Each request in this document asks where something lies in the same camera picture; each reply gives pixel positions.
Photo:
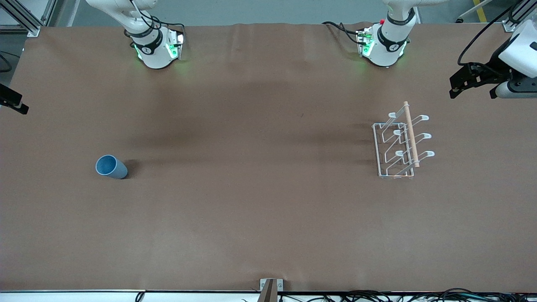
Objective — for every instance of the brown table cover sheet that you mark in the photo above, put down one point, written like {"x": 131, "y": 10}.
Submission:
{"x": 268, "y": 209}

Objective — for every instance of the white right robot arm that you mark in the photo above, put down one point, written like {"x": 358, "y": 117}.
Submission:
{"x": 155, "y": 54}

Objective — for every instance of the aluminium frame post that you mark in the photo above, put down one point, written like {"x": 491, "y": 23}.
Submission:
{"x": 514, "y": 21}
{"x": 29, "y": 26}

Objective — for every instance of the white table edge rail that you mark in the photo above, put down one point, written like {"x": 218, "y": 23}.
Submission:
{"x": 63, "y": 297}

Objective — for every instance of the grey metal tube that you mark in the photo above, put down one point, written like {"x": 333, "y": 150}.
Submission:
{"x": 470, "y": 12}

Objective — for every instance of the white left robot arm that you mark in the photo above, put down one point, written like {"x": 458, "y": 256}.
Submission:
{"x": 388, "y": 50}

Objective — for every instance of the metal bracket with brown post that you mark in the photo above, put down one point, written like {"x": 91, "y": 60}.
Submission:
{"x": 268, "y": 291}

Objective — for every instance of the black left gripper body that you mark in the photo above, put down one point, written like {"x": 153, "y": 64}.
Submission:
{"x": 497, "y": 66}

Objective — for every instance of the blue plastic cup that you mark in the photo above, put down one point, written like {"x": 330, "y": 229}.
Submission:
{"x": 117, "y": 170}

